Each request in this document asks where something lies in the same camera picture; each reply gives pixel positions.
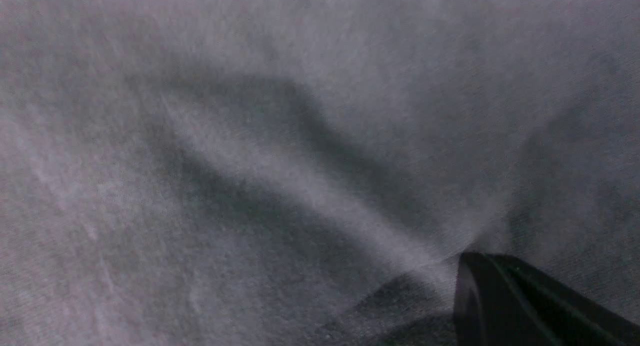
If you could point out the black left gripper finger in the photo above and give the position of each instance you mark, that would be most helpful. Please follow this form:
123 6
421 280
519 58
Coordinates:
502 300

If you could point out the dark gray long-sleeve shirt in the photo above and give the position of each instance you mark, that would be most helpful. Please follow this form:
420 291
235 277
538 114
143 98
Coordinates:
307 172

